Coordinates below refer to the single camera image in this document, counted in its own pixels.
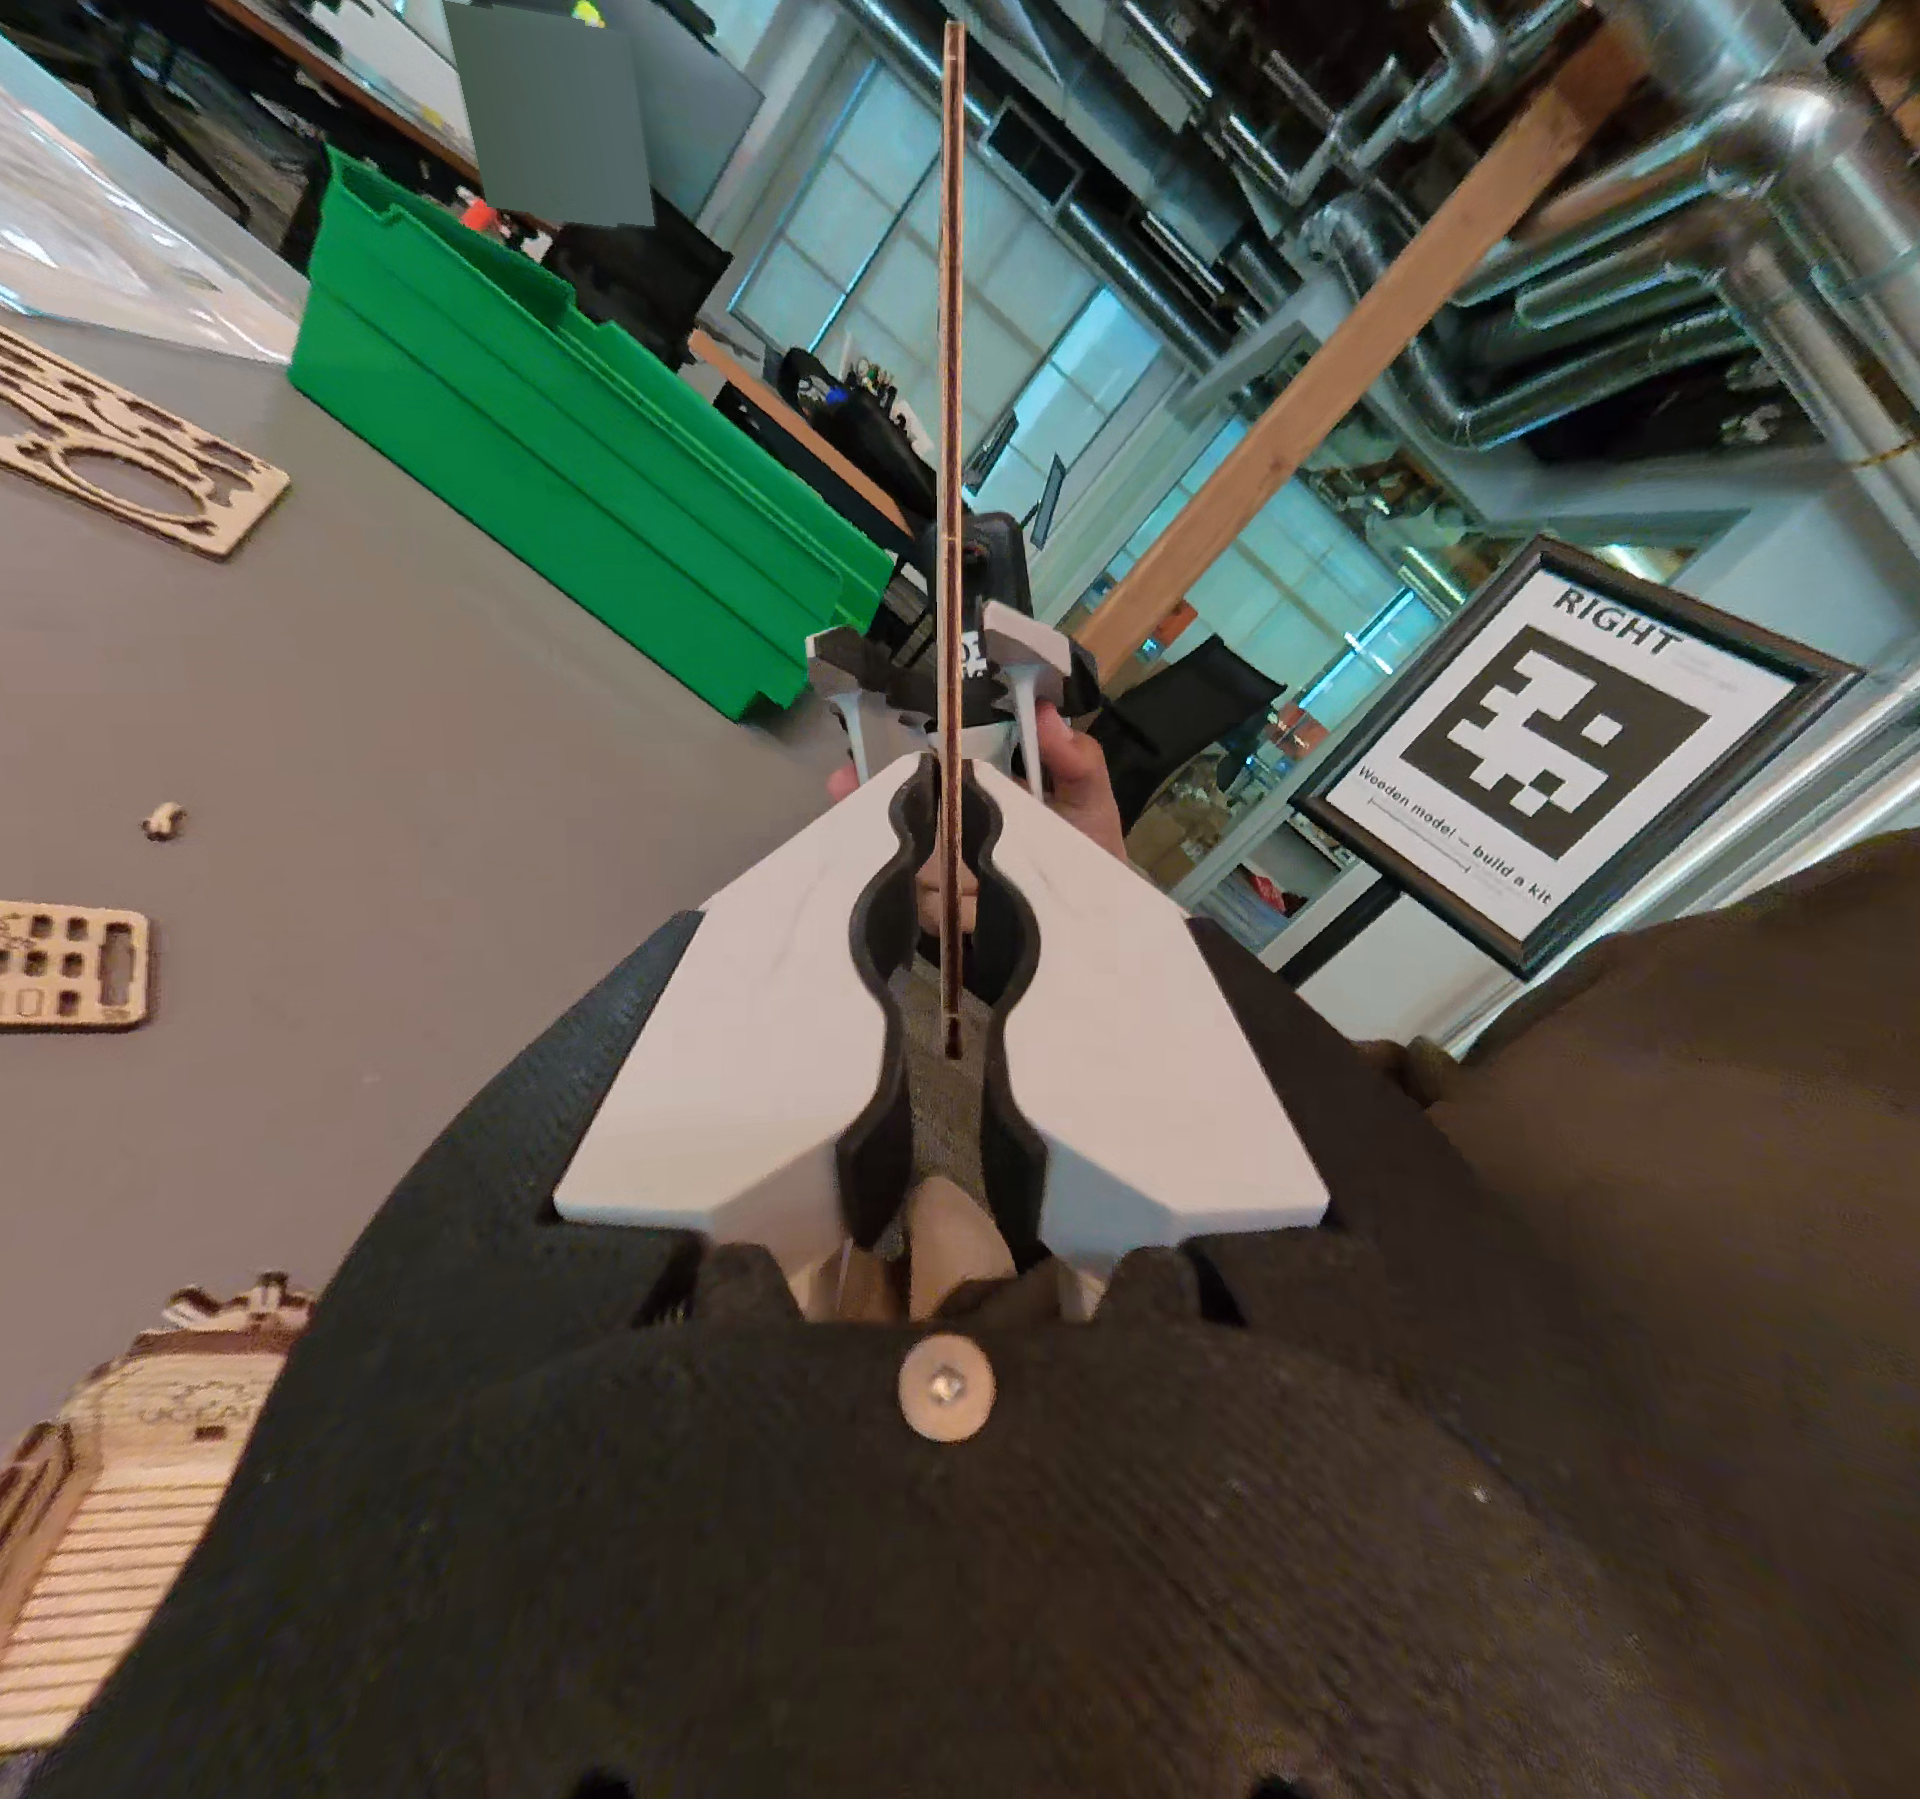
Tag black office chair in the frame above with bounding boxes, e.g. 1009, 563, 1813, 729
1095, 633, 1287, 829

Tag small slotted wooden frame piece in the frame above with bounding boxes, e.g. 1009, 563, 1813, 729
0, 902, 153, 1033

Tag wooden ceiling beam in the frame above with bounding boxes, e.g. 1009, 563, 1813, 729
1071, 20, 1651, 647

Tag framed black-white marker sign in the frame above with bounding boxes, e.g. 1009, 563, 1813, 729
1292, 534, 1866, 986

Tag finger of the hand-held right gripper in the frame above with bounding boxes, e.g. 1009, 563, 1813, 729
805, 630, 901, 781
978, 603, 1108, 802

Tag wooden sheet with oval cutouts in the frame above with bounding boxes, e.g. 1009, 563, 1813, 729
0, 326, 293, 563

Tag green plastic bin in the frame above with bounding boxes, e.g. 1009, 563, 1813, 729
284, 145, 901, 725

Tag clear plastic wrap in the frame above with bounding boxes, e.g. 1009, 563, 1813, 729
0, 35, 310, 363

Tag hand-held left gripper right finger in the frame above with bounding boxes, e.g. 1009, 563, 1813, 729
961, 759, 1331, 1316

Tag grey desk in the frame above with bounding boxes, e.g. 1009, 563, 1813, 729
0, 304, 920, 1448

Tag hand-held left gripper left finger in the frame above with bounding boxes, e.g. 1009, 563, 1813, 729
555, 752, 943, 1321

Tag black monitor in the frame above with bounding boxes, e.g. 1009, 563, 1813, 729
472, 0, 767, 229

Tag person's right hand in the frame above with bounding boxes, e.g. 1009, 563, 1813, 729
1044, 718, 1130, 861

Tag long slotted wooden parts sheet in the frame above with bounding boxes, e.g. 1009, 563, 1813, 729
940, 20, 966, 1052

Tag wooden slatted model sub-assembly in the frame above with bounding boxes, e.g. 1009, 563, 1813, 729
0, 1273, 320, 1753

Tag silver ventilation ducts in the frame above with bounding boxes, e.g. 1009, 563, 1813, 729
1290, 0, 1920, 481

